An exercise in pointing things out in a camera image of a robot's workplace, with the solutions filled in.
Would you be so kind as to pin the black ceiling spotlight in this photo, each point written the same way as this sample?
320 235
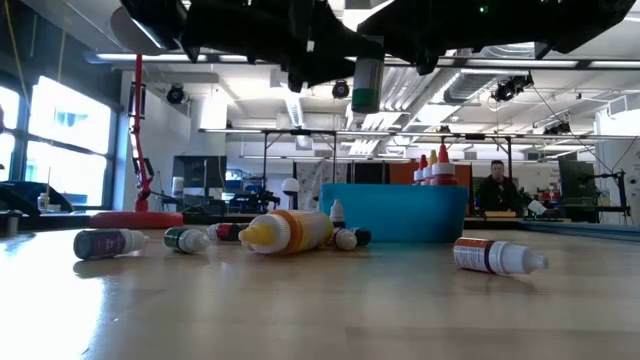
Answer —
510 89

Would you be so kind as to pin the small green food coloring bottle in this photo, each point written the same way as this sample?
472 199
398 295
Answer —
185 240

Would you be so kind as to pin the white bottle red label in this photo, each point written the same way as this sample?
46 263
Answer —
492 256

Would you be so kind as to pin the black beam with light strips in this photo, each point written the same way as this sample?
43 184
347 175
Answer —
525 63

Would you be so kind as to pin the small blue food coloring bottle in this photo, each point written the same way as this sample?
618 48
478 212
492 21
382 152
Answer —
362 237

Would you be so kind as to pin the black equipment stand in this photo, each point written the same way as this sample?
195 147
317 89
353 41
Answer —
621 195

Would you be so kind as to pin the red desk lamp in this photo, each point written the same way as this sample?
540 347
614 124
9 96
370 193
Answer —
135 220

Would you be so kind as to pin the large orange food coloring bottle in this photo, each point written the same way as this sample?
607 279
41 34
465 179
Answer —
433 159

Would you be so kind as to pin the silver ceiling duct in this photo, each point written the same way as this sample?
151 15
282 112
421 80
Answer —
470 82

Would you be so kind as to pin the black slanted board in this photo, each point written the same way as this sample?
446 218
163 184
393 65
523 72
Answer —
30 195

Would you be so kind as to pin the small clear bottle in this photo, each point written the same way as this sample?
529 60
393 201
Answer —
43 201

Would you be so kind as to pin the large window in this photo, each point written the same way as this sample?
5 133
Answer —
70 140

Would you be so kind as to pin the small purple food coloring bottle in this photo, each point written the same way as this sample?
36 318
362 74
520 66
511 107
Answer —
105 244

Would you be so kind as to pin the small black food coloring bottle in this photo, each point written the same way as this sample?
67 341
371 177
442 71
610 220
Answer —
338 210

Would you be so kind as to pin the large green food coloring bottle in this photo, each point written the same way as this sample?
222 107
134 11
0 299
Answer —
367 85

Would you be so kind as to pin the black robot arms on bench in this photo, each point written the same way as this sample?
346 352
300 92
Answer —
255 199

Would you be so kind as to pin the large yellow food coloring bottle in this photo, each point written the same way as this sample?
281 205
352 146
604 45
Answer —
295 231

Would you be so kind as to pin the dark monitor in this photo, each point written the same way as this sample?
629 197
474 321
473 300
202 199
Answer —
575 177

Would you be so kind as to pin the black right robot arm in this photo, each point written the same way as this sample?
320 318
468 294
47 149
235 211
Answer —
590 20

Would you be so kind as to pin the large red-orange food coloring bottle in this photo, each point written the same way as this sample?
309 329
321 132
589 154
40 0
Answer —
444 167

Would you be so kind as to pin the blue plastic bin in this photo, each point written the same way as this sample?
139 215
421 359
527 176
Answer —
395 215

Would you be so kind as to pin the person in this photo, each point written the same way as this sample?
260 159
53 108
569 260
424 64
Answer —
497 192

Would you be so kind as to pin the white patterned curtain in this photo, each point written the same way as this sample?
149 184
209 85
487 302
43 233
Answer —
312 175

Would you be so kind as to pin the white globe lamp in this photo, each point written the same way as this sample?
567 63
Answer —
290 186

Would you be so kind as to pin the black monitor cabinet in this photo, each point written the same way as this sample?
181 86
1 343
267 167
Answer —
200 172

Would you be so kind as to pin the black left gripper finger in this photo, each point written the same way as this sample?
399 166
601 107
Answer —
340 55

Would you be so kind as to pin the large red food coloring bottle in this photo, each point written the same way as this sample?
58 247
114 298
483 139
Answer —
422 167

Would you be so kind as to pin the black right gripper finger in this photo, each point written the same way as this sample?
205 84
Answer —
405 40

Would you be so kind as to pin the black gantry frame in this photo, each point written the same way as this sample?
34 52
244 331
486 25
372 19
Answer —
475 136
280 132

